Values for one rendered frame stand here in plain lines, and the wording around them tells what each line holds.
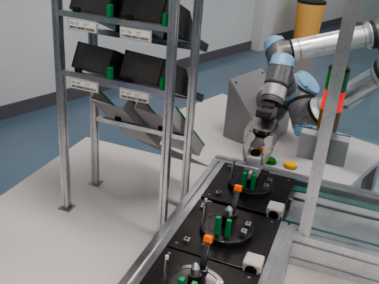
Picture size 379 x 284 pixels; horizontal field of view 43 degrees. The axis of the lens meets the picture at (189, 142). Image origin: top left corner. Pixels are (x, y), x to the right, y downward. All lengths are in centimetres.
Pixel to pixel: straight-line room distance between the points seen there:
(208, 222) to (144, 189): 42
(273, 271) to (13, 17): 347
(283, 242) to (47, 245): 65
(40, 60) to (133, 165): 283
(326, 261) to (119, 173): 78
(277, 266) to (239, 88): 96
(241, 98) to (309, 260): 82
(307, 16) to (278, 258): 634
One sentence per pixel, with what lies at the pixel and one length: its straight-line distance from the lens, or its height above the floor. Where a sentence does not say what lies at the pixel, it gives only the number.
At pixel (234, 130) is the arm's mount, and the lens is 202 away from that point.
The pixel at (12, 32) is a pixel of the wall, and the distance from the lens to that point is 430.
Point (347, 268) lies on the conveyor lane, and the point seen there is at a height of 90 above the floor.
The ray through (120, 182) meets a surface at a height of 86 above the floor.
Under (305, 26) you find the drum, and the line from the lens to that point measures 744.
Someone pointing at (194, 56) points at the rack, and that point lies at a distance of 135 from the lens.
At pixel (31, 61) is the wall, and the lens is 445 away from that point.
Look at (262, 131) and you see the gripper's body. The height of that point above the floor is 114.
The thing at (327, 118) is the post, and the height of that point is 130.
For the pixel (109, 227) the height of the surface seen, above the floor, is 86.
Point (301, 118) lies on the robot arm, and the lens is 187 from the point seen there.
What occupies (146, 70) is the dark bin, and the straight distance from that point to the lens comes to 128.
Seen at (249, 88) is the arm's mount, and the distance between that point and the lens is 203.
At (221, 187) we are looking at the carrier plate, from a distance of 147.
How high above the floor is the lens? 172
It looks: 26 degrees down
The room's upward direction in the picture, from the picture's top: 4 degrees clockwise
